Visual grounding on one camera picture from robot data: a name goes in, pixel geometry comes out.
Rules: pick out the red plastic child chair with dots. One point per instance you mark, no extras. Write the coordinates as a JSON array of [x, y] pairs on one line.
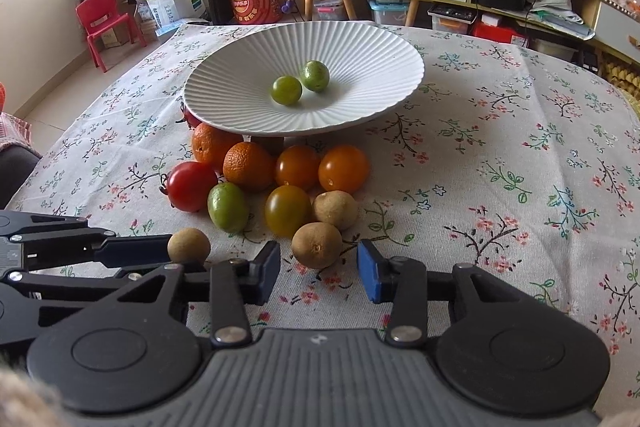
[[100, 24]]

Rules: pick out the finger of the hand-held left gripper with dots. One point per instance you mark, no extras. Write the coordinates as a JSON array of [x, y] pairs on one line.
[[75, 280], [135, 250]]

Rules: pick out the dark sofa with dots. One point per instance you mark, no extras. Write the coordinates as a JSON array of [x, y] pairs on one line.
[[15, 177]]

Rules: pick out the floral tablecloth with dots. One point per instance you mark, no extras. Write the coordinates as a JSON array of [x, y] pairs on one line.
[[500, 157]]

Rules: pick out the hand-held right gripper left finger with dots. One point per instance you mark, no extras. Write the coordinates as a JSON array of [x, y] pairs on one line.
[[269, 274]]

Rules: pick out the pink striped cloth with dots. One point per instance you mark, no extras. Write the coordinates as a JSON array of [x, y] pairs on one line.
[[12, 129]]

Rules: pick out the dark-lidded clear storage box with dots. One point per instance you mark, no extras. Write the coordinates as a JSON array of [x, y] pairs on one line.
[[450, 24]]

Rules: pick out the yellow-brown cherry tomato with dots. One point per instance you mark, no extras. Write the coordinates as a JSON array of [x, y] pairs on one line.
[[287, 210]]

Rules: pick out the red flat box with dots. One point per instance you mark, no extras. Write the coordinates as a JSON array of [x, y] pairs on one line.
[[495, 32]]

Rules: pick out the person's fuzzy clothing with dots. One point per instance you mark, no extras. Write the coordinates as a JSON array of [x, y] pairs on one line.
[[20, 402]]

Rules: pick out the low wooden sideboard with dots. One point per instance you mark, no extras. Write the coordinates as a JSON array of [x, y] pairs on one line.
[[620, 24]]

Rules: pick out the elongated green plum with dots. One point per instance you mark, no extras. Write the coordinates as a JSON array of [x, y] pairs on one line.
[[227, 207]]

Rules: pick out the red tomato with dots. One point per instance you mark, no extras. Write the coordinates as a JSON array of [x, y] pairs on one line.
[[190, 119], [191, 187]]

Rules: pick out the white ribbed plate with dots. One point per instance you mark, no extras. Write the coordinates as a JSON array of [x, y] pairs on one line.
[[360, 67]]

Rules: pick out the orange mandarin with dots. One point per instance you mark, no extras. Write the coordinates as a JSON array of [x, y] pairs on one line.
[[248, 166], [210, 144]]

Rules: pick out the orange cherry tomato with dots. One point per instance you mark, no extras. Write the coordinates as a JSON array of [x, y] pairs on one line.
[[297, 167], [344, 168]]

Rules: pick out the brown longan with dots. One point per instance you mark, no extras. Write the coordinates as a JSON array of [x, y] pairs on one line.
[[316, 245], [188, 246], [335, 209]]

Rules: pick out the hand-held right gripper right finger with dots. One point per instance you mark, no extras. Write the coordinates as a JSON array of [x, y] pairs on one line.
[[370, 274]]

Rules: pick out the blue-lidded clear storage box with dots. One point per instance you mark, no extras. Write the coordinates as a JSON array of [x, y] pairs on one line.
[[390, 13]]

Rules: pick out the yellow egg trays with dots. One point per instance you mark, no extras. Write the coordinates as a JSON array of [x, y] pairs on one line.
[[622, 77]]

